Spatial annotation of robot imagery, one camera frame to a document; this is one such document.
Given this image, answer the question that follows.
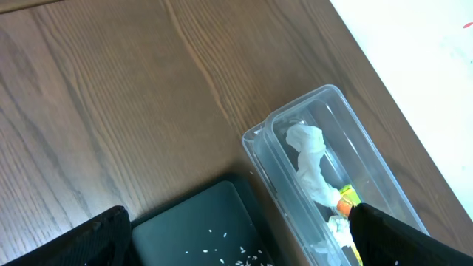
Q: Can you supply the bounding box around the pile of rice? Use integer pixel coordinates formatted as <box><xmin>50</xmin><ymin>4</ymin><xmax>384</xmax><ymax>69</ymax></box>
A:
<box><xmin>176</xmin><ymin>229</ymin><xmax>276</xmax><ymax>266</ymax></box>

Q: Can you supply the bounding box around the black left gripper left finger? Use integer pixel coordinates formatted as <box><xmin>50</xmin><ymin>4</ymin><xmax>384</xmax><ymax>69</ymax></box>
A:
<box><xmin>6</xmin><ymin>205</ymin><xmax>132</xmax><ymax>266</ymax></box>

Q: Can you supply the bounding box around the white tissue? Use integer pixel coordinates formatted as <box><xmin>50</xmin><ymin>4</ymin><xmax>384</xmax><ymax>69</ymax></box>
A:
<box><xmin>286</xmin><ymin>123</ymin><xmax>354</xmax><ymax>248</ymax></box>

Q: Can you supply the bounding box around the yellow snack wrapper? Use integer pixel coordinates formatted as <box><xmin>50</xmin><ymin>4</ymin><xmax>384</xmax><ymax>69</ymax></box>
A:
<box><xmin>328</xmin><ymin>185</ymin><xmax>363</xmax><ymax>265</ymax></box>

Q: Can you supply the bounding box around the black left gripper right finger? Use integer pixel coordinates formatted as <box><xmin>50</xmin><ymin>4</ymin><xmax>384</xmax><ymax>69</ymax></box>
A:
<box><xmin>348</xmin><ymin>203</ymin><xmax>472</xmax><ymax>266</ymax></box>

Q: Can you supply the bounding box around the black plastic tray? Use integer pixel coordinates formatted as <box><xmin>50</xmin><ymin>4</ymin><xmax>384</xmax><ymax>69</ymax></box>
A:
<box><xmin>127</xmin><ymin>173</ymin><xmax>287</xmax><ymax>266</ymax></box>

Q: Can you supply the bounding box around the clear plastic bin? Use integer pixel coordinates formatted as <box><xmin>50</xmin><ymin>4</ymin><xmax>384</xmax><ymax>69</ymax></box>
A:
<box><xmin>253</xmin><ymin>85</ymin><xmax>426</xmax><ymax>265</ymax></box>

